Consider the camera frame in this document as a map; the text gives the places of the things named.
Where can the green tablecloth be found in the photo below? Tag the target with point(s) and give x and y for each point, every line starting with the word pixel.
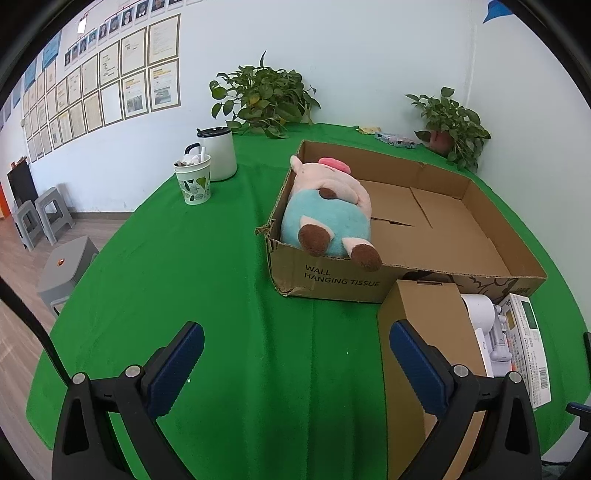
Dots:
pixel 184 277

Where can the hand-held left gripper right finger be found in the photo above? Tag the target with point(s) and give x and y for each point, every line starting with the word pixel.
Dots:
pixel 415 364

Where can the blue wall decal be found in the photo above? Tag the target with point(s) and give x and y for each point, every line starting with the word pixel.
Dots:
pixel 494 10

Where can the pink and blue plush toy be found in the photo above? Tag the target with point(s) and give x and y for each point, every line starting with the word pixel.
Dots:
pixel 323 217

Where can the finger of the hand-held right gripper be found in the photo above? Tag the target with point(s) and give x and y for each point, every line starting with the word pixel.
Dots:
pixel 579 410

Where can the row of portrait photos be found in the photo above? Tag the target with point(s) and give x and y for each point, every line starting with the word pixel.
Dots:
pixel 124 21

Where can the small potted plant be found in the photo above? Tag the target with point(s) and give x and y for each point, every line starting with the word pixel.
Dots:
pixel 450 124

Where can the crumpled paper scraps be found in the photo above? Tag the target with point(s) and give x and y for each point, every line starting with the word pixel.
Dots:
pixel 188 160

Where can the white mug with black lid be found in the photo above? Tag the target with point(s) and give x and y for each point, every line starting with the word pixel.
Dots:
pixel 221 157

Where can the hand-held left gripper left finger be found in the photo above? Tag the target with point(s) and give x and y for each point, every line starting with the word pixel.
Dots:
pixel 178 364

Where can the small brown cardboard box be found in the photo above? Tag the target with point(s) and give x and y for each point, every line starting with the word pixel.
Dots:
pixel 429 304

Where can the grey plastic stool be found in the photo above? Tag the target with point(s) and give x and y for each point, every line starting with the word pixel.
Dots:
pixel 64 267
pixel 27 226
pixel 53 212

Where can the white plastic holder with tube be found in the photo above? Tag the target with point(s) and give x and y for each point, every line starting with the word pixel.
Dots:
pixel 501 346

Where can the white cylindrical device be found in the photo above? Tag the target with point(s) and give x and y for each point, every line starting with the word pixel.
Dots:
pixel 480 314

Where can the large leafy potted plant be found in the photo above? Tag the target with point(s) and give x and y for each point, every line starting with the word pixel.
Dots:
pixel 263 97

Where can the leaf print paper cup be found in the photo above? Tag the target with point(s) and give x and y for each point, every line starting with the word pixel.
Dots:
pixel 194 184

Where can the large cardboard box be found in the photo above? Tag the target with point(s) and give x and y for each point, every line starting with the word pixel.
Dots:
pixel 438 217

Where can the blue wall poster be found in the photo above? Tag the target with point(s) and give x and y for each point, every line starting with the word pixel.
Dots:
pixel 51 50
pixel 31 74

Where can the printed plastic packet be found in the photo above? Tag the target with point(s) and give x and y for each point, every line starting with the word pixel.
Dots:
pixel 395 140

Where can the yellow packet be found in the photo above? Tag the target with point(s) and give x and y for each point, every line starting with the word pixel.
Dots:
pixel 369 129

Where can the black flat device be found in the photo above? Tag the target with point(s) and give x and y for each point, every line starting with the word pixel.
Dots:
pixel 587 348

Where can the wall of framed certificates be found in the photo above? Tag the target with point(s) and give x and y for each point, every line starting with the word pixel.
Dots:
pixel 111 87

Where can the white medicine box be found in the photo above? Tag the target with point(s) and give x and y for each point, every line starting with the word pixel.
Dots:
pixel 526 350

